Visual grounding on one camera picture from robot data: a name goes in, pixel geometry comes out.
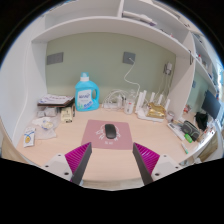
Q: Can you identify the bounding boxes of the gold foil bag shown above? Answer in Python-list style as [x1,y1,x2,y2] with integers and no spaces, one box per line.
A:
[146,101,167,119]

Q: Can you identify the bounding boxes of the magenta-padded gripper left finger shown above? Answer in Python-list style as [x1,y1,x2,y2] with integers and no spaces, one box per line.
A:
[43,141,93,186]

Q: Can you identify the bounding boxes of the clear plastic bottle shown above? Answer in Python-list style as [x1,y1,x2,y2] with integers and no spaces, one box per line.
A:
[124,91,137,115]

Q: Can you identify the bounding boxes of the stack of books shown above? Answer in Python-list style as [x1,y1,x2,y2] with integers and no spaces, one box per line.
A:
[37,93,76,108]

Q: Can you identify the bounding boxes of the small white jar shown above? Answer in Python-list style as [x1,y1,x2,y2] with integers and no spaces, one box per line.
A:
[166,110,176,123]

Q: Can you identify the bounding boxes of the grey blank wall plate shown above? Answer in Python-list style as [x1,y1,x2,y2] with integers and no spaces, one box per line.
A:
[46,51,64,66]

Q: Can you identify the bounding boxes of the black computer mouse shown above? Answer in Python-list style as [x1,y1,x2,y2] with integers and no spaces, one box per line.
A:
[104,123,117,140]

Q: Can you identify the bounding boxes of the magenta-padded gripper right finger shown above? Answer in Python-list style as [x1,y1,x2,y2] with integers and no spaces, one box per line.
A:
[132,142,183,186]

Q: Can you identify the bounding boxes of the green-capped marker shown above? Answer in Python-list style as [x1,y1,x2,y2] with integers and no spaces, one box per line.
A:
[180,143,190,155]

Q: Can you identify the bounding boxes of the white shelf unit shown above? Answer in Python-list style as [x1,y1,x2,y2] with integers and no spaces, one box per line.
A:
[31,0,221,88]

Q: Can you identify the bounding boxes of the black pouch with green trim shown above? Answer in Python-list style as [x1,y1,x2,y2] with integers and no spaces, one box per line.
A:
[181,120,201,142]

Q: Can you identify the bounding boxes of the blue detergent bottle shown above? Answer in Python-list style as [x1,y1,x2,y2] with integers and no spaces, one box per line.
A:
[74,72,101,112]

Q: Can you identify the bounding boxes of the grey wall socket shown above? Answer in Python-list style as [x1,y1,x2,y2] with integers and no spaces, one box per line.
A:
[122,51,137,65]

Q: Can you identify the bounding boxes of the white power strip with cables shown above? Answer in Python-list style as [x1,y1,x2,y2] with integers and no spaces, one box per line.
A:
[101,88,129,111]

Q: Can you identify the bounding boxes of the white packet with yellow print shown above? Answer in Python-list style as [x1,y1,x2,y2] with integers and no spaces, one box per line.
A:
[22,126,36,148]

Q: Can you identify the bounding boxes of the clear plastic bag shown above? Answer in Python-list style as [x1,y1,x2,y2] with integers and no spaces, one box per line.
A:
[31,115,61,140]

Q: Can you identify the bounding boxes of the white router with antennas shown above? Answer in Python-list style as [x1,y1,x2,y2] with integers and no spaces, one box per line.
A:
[134,89,172,123]

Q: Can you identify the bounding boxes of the thin white charger cables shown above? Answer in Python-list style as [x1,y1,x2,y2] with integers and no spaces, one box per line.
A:
[159,73,173,101]

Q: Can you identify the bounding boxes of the small yellow box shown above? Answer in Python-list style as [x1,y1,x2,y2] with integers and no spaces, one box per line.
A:
[60,106,74,124]

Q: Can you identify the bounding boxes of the black bag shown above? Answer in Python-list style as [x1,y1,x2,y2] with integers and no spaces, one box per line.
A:
[194,111,209,132]

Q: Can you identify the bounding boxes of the white wall socket cable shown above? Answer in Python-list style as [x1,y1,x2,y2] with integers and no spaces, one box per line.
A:
[123,58,141,98]

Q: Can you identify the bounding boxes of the small green packet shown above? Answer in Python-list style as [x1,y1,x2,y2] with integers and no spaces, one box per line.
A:
[184,133,194,144]

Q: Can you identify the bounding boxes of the black monitor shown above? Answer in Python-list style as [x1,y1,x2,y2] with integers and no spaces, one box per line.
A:
[200,89,222,120]

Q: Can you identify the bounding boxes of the white wall charger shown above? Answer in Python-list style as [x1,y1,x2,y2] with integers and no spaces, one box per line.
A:
[163,61,174,76]

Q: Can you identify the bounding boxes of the pink printed mouse pad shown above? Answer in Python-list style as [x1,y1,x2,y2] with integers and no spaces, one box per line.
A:
[80,119,134,151]

